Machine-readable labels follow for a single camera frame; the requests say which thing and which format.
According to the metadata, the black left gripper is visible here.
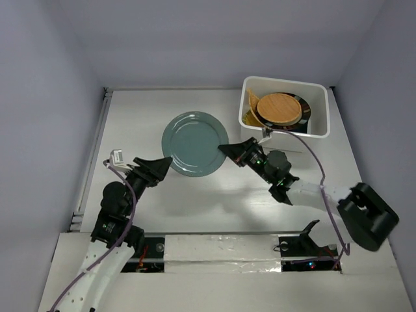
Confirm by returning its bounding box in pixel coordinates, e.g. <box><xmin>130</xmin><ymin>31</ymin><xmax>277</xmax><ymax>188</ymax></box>
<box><xmin>123</xmin><ymin>157</ymin><xmax>172</xmax><ymax>215</ymax></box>

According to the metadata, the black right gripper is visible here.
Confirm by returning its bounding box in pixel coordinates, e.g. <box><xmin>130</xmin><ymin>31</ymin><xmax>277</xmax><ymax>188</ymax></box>
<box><xmin>220</xmin><ymin>136</ymin><xmax>274</xmax><ymax>184</ymax></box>

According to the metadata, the green yellow bamboo tray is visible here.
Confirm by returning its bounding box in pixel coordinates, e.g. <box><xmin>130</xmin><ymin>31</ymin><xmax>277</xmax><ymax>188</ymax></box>
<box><xmin>242</xmin><ymin>110</ymin><xmax>264</xmax><ymax>128</ymax></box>

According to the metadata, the teal round ceramic plate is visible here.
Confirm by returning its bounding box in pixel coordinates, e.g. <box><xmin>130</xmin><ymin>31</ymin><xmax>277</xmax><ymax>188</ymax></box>
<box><xmin>161</xmin><ymin>111</ymin><xmax>229</xmax><ymax>177</ymax></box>

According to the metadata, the orange fish-shaped woven basket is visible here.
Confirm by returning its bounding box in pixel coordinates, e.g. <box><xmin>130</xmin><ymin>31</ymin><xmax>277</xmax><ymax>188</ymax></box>
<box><xmin>246</xmin><ymin>88</ymin><xmax>260</xmax><ymax>119</ymax></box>

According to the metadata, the round orange woven plate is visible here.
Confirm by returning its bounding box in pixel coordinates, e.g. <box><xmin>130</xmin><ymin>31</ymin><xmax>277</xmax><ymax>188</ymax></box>
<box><xmin>257</xmin><ymin>93</ymin><xmax>302</xmax><ymax>125</ymax></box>

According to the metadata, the striped rim round plate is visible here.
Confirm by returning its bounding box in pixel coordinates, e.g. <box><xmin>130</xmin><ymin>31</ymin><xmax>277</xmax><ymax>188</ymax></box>
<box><xmin>257</xmin><ymin>92</ymin><xmax>311</xmax><ymax>133</ymax></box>

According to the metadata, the dark blue leaf plate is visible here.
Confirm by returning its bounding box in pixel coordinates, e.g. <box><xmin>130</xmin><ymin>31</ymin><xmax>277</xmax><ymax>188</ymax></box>
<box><xmin>298</xmin><ymin>120</ymin><xmax>309</xmax><ymax>134</ymax></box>

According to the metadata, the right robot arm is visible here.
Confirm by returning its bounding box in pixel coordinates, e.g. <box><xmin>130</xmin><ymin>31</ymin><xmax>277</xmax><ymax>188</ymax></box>
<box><xmin>218</xmin><ymin>138</ymin><xmax>399</xmax><ymax>252</ymax></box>

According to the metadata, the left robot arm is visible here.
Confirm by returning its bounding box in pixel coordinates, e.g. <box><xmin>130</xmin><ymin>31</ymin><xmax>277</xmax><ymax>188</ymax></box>
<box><xmin>50</xmin><ymin>150</ymin><xmax>172</xmax><ymax>311</ymax></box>

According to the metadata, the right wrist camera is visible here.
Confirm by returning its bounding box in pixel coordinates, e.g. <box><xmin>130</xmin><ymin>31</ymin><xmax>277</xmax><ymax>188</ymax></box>
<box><xmin>259</xmin><ymin>128</ymin><xmax>273</xmax><ymax>144</ymax></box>

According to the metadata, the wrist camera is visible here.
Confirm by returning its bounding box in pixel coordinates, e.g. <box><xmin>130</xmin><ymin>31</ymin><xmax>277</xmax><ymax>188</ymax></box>
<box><xmin>103</xmin><ymin>149</ymin><xmax>131</xmax><ymax>174</ymax></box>
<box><xmin>259</xmin><ymin>128</ymin><xmax>273</xmax><ymax>144</ymax></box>

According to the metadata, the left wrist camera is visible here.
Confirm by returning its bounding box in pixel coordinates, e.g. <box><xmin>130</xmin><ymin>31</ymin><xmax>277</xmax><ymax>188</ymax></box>
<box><xmin>103</xmin><ymin>149</ymin><xmax>131</xmax><ymax>174</ymax></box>

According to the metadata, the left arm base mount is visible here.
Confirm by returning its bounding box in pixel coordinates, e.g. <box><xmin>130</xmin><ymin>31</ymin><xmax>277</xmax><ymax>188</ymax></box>
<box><xmin>122</xmin><ymin>236</ymin><xmax>165</xmax><ymax>273</ymax></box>

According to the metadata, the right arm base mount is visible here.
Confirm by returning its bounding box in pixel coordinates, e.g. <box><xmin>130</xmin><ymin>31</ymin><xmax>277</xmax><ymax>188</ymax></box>
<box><xmin>272</xmin><ymin>235</ymin><xmax>341</xmax><ymax>272</ymax></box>

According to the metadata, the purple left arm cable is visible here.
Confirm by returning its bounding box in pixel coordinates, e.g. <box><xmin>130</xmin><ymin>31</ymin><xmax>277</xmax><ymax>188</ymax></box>
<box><xmin>48</xmin><ymin>161</ymin><xmax>136</xmax><ymax>312</ymax></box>

